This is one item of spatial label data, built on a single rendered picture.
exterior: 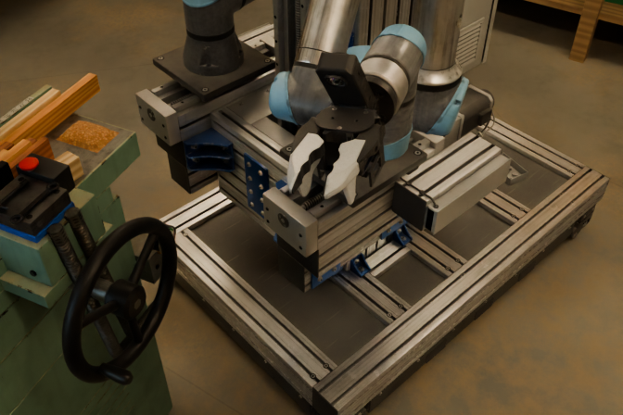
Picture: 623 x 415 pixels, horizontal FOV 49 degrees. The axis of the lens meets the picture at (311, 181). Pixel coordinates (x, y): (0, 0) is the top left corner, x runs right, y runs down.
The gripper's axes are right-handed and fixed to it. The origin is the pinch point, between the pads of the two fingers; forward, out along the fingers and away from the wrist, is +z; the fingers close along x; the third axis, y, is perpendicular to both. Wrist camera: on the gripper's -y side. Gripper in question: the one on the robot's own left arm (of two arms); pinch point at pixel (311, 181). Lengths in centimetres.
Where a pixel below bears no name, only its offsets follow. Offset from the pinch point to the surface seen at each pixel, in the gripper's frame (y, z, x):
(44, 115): 20, -30, 71
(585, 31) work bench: 112, -257, -18
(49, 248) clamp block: 23, -1, 48
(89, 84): 21, -43, 71
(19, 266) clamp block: 27, 1, 54
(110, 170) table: 29, -27, 57
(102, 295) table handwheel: 36, -4, 45
